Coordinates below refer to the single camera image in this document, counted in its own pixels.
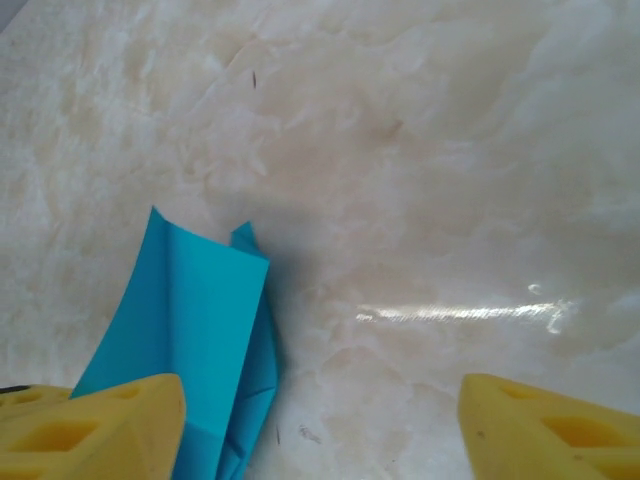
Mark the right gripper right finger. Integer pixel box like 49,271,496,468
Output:
458,372,640,480

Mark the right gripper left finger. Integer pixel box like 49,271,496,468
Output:
0,372,188,480

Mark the blue paper sheet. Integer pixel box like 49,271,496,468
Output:
69,204,279,480

